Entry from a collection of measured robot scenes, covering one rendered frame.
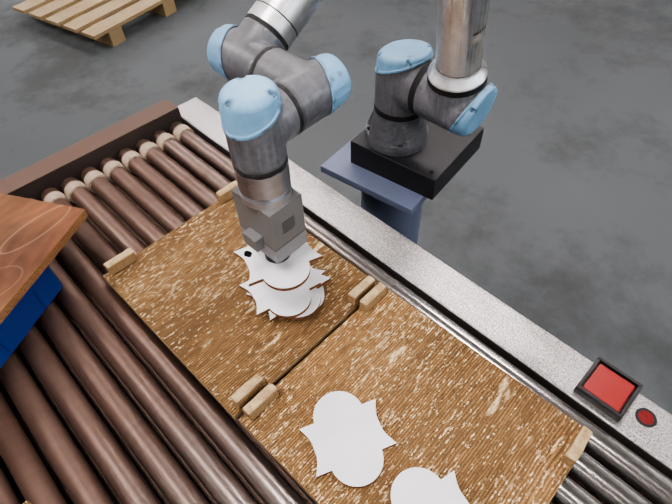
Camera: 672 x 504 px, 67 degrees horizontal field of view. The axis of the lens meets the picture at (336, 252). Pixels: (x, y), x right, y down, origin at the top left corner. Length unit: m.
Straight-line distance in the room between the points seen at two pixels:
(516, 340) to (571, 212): 1.68
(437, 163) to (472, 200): 1.31
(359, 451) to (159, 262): 0.54
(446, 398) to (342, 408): 0.17
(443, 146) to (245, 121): 0.72
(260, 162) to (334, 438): 0.42
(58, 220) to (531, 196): 2.08
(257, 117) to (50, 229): 0.55
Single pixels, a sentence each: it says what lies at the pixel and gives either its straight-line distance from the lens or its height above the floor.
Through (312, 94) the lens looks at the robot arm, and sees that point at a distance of 0.68.
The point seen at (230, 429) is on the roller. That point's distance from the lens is 0.86.
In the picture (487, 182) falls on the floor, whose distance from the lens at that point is 2.62.
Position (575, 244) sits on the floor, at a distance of 2.45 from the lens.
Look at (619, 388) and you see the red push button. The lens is 0.95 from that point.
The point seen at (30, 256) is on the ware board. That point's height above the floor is 1.04.
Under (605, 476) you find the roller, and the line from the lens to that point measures 0.89.
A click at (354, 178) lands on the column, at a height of 0.87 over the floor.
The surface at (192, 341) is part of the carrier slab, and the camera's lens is 0.93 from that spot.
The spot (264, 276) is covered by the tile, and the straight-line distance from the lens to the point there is 0.81.
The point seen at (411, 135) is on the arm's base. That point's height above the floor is 0.98.
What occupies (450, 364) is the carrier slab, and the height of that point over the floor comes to 0.94.
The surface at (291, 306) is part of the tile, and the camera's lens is 0.89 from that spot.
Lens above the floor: 1.70
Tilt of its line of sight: 50 degrees down
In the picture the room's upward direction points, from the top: 3 degrees counter-clockwise
